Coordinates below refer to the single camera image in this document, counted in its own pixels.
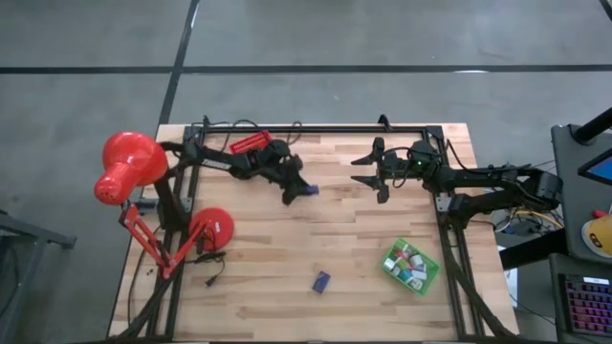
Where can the black desk beam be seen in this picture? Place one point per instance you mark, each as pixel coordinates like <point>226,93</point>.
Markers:
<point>531,251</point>

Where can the black aluminium table frame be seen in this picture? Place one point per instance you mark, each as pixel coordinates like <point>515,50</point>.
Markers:
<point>334,129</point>

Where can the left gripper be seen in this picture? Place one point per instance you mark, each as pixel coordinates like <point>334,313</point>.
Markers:
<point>282,165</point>

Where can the grey operator desk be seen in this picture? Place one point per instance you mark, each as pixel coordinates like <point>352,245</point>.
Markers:
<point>564,248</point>

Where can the white cube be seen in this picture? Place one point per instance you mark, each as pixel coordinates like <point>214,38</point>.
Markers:
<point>421,275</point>

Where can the small round white item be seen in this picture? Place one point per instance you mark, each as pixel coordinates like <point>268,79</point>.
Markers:
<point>416,285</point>

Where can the blue and white charger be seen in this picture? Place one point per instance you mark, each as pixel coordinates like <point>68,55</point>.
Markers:
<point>406,274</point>

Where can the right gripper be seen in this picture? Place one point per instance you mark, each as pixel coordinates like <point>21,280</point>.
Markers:
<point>397,167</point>

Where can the green plastic mesh basket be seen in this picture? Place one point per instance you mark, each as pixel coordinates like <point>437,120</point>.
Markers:
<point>432,267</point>

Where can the black frame clamp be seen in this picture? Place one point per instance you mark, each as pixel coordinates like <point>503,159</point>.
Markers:
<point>384,122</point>
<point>206,120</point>

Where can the yellow round device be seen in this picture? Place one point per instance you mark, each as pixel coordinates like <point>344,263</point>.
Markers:
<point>597,236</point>

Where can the red desk lamp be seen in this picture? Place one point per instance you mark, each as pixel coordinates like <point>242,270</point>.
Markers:
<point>129,162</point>

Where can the red plastic mesh basket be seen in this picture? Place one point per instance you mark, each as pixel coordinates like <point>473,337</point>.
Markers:
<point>251,142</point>

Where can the black pole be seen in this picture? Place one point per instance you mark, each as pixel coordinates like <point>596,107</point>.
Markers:
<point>593,126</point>

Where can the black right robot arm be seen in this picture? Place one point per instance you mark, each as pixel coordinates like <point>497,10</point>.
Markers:
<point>478,179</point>

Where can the grey metal stand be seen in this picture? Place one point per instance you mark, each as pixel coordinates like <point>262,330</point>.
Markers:
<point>28,234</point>

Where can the backlit keyboard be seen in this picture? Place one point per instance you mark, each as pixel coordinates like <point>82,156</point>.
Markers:
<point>590,306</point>

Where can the tablet with blue screen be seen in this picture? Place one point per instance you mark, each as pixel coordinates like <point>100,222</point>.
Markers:
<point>600,167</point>

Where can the dark blue plastic box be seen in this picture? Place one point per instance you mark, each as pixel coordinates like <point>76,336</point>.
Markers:
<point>321,282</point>
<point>312,190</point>

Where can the white and black charger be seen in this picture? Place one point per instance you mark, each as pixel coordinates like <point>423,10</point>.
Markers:
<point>406,249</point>

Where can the red charger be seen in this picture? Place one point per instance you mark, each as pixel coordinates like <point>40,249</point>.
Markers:
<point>399,256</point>

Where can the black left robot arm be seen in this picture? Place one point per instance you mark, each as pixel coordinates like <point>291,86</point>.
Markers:
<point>220,165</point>

